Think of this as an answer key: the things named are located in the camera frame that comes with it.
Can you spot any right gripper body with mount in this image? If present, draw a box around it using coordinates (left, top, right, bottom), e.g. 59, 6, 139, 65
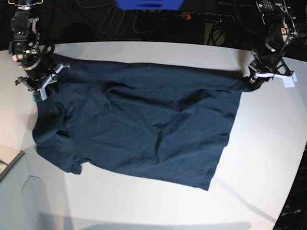
15, 63, 70, 102

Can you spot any left gripper body with mount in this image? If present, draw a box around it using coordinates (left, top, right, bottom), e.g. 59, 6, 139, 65
247, 49, 297, 91

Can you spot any dark blue t-shirt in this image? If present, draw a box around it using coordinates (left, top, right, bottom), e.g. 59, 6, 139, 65
33, 55, 248, 190

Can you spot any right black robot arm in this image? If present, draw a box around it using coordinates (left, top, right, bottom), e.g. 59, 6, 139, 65
8, 0, 70, 102

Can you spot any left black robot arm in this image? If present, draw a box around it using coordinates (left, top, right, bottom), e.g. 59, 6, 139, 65
246, 0, 298, 91

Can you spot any black power strip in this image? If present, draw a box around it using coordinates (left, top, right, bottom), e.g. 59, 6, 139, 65
180, 12, 235, 23

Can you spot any blue plastic bin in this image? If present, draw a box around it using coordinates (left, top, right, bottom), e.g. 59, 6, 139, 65
115, 0, 184, 11

